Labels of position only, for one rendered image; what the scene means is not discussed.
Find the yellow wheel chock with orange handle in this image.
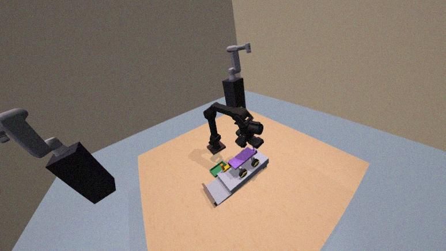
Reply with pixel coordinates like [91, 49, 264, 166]
[220, 164, 232, 172]

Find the green tray floor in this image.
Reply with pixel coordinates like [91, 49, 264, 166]
[211, 165, 222, 175]

